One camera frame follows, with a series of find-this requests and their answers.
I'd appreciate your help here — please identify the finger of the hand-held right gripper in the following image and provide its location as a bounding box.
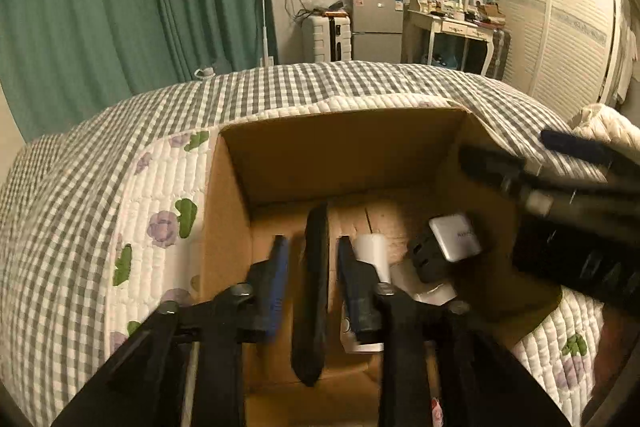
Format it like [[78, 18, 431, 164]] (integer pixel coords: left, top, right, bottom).
[[541, 129, 640, 194], [458, 144, 557, 219]]

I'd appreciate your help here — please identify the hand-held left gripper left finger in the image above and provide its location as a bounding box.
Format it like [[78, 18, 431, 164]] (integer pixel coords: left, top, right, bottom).
[[50, 234, 291, 427]]

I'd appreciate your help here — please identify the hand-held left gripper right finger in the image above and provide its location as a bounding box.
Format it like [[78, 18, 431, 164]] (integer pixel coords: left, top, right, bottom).
[[336, 235, 572, 427]]

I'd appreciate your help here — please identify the black remote control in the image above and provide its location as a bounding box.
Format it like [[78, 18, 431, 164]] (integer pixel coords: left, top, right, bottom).
[[291, 202, 331, 388]]

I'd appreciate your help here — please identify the silver and black power adapter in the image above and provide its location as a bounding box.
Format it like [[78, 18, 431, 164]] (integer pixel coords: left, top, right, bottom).
[[406, 213, 484, 286]]

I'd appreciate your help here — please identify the brown cardboard box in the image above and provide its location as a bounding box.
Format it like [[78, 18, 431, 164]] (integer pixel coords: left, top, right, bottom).
[[192, 104, 566, 427]]

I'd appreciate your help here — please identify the person's right forearm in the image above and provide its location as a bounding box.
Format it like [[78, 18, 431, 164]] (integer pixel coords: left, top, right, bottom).
[[582, 303, 640, 423]]

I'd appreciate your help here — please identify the white cylindrical bottle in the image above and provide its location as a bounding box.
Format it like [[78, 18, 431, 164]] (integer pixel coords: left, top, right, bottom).
[[354, 234, 392, 284]]

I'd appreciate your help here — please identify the white quilted blanket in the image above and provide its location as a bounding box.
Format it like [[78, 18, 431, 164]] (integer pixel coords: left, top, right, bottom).
[[570, 103, 640, 148]]

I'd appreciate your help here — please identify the white flat plastic item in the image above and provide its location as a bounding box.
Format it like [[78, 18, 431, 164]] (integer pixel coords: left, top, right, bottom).
[[389, 263, 459, 306]]

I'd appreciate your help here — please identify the small white labelled container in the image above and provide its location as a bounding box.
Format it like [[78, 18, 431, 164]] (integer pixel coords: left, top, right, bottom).
[[341, 301, 385, 354]]

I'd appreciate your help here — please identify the silver ribbed suitcase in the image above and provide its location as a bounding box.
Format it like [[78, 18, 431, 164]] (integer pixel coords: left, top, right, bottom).
[[481, 27, 512, 81]]

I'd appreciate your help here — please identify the white louvered wardrobe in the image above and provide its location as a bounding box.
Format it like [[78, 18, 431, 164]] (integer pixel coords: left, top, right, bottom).
[[492, 0, 628, 108]]

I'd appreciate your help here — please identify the white dressing table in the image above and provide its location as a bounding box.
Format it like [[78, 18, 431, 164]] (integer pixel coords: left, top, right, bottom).
[[401, 0, 503, 75]]

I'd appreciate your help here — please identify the grey two-door fridge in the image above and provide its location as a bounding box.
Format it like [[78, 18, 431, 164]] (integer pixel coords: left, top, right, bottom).
[[342, 0, 406, 61]]

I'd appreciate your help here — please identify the grey checked floral bed quilt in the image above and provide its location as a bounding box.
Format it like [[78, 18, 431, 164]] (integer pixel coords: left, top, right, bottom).
[[0, 59, 640, 427]]

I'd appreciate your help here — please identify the white hard-shell suitcase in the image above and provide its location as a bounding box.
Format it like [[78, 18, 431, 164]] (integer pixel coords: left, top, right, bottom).
[[302, 14, 354, 63]]

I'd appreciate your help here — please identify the white upright pole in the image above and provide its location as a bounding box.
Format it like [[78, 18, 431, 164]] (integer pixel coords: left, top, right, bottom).
[[260, 0, 274, 68]]

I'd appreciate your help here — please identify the wide green curtain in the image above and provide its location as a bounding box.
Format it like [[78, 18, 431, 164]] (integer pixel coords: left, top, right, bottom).
[[0, 0, 279, 142]]

